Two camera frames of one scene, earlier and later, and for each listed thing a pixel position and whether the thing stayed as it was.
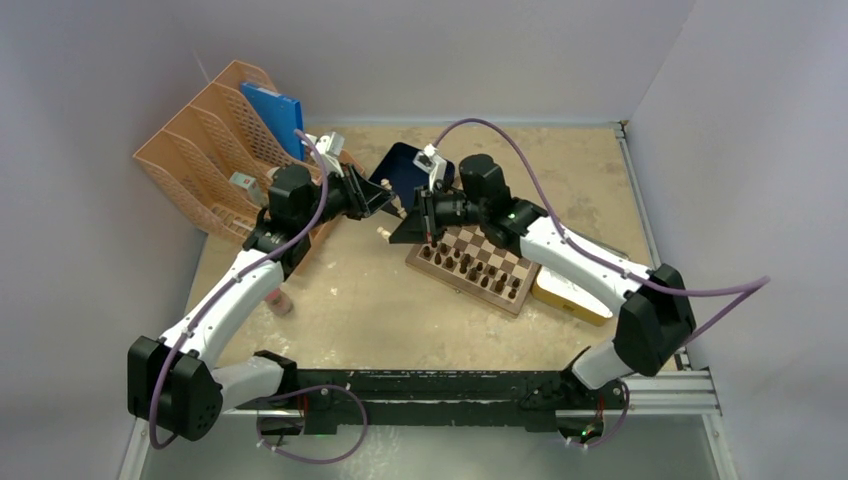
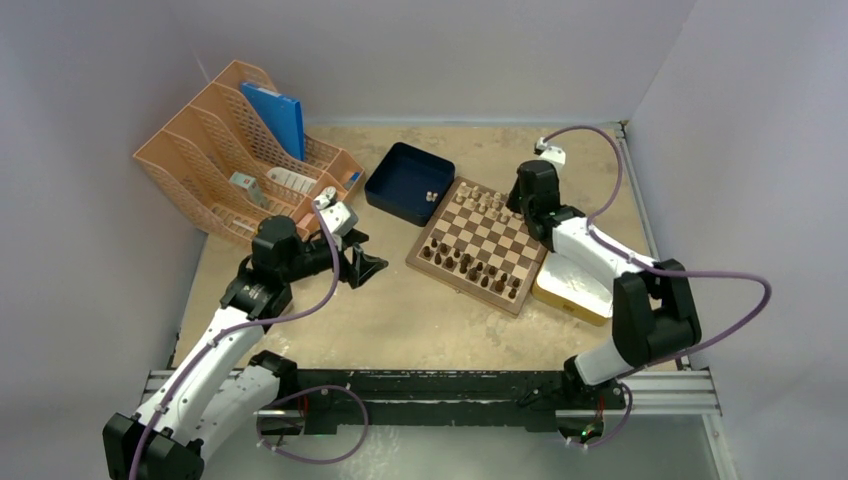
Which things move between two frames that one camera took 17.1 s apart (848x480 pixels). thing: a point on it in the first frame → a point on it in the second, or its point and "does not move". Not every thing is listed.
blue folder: (281, 114) does not move
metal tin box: (560, 292) does not move
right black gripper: (422, 226) → (513, 202)
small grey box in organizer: (252, 186) does not move
